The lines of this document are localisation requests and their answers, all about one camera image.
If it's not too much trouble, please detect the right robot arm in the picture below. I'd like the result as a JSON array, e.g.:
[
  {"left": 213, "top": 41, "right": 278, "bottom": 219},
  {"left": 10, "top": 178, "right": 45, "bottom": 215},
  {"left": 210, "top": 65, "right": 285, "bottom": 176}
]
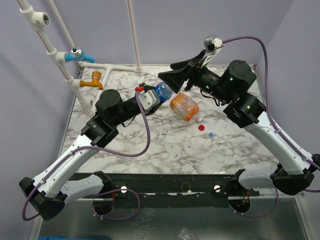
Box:
[{"left": 158, "top": 50, "right": 320, "bottom": 196}]

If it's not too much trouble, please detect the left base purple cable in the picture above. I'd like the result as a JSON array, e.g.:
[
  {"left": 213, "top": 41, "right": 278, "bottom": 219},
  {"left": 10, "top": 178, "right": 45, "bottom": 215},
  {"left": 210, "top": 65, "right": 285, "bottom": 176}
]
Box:
[{"left": 91, "top": 187, "right": 141, "bottom": 221}]

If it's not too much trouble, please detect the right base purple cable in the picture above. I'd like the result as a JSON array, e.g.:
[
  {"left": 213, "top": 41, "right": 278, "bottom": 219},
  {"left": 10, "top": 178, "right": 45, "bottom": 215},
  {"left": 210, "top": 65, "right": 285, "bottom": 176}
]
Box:
[{"left": 229, "top": 186, "right": 280, "bottom": 218}]

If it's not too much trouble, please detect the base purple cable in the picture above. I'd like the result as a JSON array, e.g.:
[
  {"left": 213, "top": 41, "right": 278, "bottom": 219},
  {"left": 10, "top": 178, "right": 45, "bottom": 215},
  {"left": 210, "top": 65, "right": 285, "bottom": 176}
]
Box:
[
  {"left": 229, "top": 186, "right": 280, "bottom": 218},
  {"left": 91, "top": 187, "right": 141, "bottom": 221}
]

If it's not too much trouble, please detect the orange faucet valve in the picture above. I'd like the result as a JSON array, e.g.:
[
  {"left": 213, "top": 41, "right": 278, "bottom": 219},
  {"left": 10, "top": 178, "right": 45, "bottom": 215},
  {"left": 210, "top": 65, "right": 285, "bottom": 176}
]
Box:
[{"left": 79, "top": 71, "right": 104, "bottom": 90}]

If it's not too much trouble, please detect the orange plastic jar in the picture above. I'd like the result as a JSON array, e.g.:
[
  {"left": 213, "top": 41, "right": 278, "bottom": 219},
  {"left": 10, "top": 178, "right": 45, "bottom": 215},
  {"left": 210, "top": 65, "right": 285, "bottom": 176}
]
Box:
[{"left": 170, "top": 92, "right": 199, "bottom": 122}]

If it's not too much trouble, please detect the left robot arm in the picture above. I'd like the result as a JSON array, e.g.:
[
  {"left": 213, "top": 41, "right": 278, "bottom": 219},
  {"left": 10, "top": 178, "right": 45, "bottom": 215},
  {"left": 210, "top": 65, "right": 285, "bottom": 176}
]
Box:
[{"left": 19, "top": 83, "right": 163, "bottom": 221}]

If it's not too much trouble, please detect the blue faucet valve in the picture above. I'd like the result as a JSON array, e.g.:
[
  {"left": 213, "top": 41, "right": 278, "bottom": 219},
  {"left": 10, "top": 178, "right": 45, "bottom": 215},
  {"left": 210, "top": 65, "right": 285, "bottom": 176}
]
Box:
[{"left": 64, "top": 46, "right": 95, "bottom": 64}]

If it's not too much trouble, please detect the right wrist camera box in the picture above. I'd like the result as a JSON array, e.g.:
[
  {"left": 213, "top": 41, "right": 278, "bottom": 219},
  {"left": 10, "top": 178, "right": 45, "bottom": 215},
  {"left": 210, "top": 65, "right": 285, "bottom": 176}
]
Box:
[{"left": 203, "top": 35, "right": 224, "bottom": 54}]

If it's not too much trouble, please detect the blue label water bottle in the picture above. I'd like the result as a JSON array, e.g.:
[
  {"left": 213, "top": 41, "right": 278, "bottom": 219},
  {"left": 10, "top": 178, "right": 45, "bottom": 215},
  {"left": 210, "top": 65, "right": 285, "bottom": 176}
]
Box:
[{"left": 154, "top": 82, "right": 173, "bottom": 102}]

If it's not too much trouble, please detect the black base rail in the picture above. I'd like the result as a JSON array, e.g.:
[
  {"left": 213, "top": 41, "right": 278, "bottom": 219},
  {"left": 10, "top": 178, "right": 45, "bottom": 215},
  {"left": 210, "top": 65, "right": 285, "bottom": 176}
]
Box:
[{"left": 102, "top": 173, "right": 259, "bottom": 209}]

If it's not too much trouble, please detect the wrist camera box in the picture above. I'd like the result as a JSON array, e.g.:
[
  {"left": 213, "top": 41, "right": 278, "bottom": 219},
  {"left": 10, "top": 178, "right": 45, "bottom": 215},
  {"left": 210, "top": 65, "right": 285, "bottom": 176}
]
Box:
[
  {"left": 203, "top": 35, "right": 224, "bottom": 54},
  {"left": 138, "top": 89, "right": 160, "bottom": 111}
]

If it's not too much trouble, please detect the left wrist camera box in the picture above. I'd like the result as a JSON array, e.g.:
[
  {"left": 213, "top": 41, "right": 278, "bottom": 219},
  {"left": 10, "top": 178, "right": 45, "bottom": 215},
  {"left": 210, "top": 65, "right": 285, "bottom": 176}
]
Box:
[{"left": 138, "top": 89, "right": 160, "bottom": 111}]

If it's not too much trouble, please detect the red bottle cap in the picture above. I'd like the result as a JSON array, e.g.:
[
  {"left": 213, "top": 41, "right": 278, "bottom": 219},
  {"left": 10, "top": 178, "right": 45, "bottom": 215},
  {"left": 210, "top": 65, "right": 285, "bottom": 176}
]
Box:
[{"left": 198, "top": 124, "right": 205, "bottom": 131}]

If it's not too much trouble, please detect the white pvc pipe frame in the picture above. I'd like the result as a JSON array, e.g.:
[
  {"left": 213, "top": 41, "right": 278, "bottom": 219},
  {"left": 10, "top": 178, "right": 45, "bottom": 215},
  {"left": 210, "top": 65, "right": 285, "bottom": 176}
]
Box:
[{"left": 17, "top": 0, "right": 142, "bottom": 115}]

